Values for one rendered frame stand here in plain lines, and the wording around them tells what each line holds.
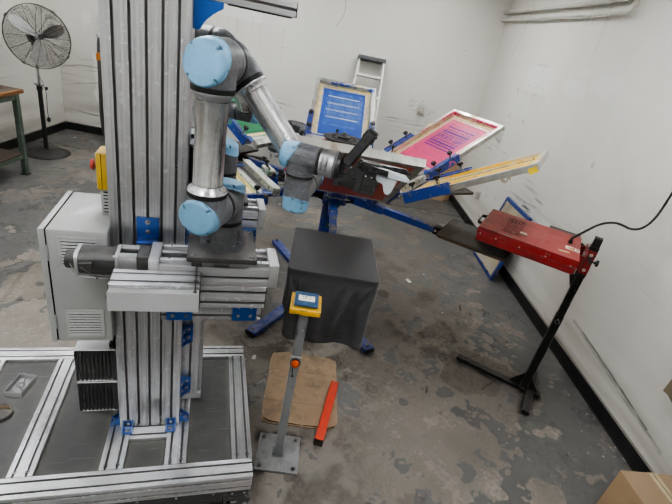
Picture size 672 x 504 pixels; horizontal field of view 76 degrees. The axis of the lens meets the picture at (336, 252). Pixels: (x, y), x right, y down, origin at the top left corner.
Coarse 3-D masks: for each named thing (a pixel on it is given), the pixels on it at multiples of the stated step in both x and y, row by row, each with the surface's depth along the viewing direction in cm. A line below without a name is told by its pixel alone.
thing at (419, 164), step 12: (312, 144) 182; (324, 144) 183; (336, 144) 183; (360, 156) 185; (372, 156) 185; (384, 156) 185; (396, 156) 186; (408, 156) 186; (420, 168) 189; (336, 192) 259; (396, 192) 236
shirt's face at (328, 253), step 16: (304, 240) 234; (320, 240) 237; (336, 240) 241; (352, 240) 245; (368, 240) 249; (304, 256) 218; (320, 256) 221; (336, 256) 224; (352, 256) 227; (368, 256) 231; (320, 272) 206; (336, 272) 209; (352, 272) 212; (368, 272) 215
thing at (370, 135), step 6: (366, 132) 110; (372, 132) 110; (366, 138) 110; (372, 138) 110; (360, 144) 111; (366, 144) 111; (354, 150) 112; (360, 150) 111; (348, 156) 112; (354, 156) 112; (348, 162) 113; (354, 162) 116
